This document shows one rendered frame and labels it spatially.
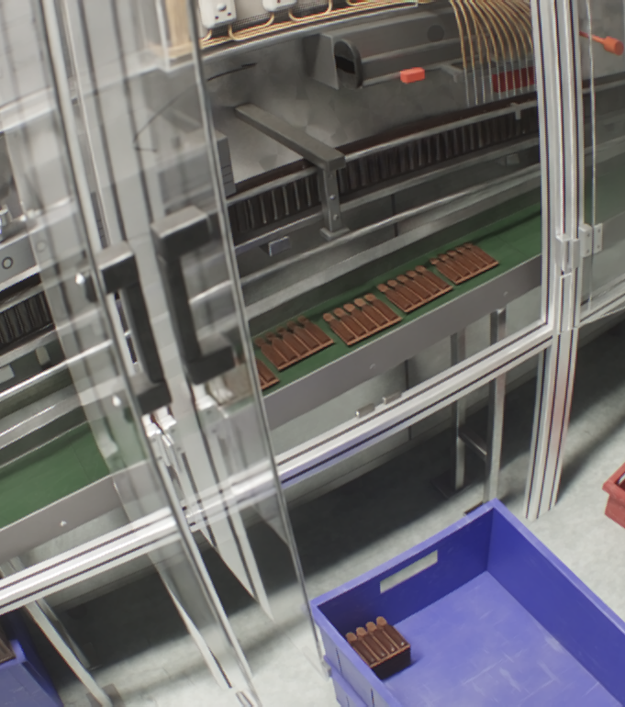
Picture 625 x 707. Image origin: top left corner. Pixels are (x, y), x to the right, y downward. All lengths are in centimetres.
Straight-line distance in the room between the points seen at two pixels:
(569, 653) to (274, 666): 67
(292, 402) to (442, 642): 55
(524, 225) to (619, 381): 84
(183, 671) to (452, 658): 64
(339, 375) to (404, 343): 13
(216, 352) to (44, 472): 77
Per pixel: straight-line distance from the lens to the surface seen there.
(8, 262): 123
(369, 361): 148
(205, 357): 71
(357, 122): 180
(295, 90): 170
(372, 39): 162
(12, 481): 146
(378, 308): 153
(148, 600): 204
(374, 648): 150
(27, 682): 173
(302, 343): 148
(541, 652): 160
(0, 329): 134
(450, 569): 160
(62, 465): 143
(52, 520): 139
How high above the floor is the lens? 161
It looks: 39 degrees down
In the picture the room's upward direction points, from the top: 8 degrees counter-clockwise
